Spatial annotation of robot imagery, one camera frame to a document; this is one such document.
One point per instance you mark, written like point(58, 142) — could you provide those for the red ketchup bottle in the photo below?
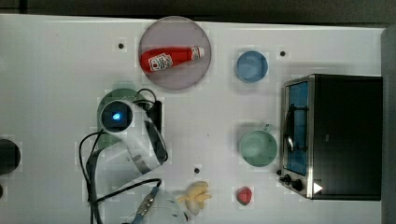
point(155, 60)

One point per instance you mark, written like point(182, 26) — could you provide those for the red toy strawberry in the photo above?
point(244, 195)

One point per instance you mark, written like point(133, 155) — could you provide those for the black round object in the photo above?
point(10, 156)

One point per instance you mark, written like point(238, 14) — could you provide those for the peeled toy banana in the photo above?
point(195, 197)

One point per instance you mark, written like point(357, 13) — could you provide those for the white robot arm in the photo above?
point(120, 190)

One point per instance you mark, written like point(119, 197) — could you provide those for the black toaster oven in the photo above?
point(331, 137)

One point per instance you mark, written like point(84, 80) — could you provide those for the grey round plate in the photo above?
point(177, 32)

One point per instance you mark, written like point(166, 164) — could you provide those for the black camera box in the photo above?
point(156, 115)

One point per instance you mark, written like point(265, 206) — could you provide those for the blue bowl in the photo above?
point(251, 66)

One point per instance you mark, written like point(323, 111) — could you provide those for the green mug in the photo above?
point(258, 147)

